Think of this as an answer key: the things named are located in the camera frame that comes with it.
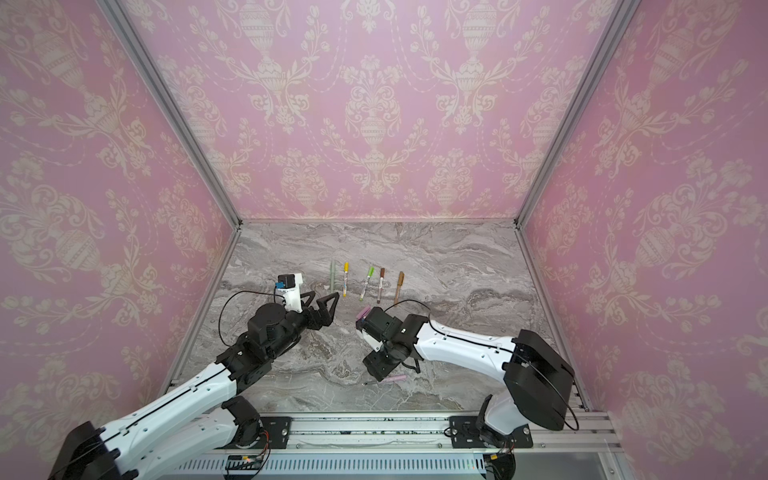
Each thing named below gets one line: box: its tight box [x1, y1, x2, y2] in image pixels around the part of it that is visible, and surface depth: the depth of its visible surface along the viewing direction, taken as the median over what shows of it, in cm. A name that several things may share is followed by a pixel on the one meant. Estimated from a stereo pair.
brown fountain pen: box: [394, 271, 405, 305], surface depth 105 cm
